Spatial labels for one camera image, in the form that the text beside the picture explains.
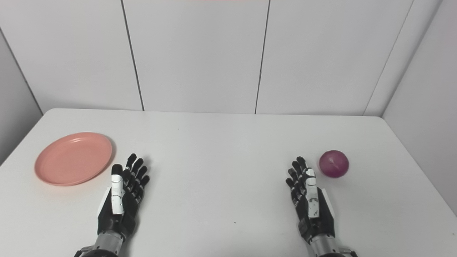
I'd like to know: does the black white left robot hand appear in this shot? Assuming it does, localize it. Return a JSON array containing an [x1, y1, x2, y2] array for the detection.
[[97, 153, 150, 238]]

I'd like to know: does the purple red onion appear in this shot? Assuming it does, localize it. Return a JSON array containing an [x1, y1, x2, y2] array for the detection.
[[319, 150, 350, 178]]

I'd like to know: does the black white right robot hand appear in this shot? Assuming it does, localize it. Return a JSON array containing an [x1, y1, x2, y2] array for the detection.
[[285, 156, 336, 245]]

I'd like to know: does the pink round plate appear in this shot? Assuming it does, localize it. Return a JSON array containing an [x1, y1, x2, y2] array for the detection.
[[35, 132, 113, 187]]

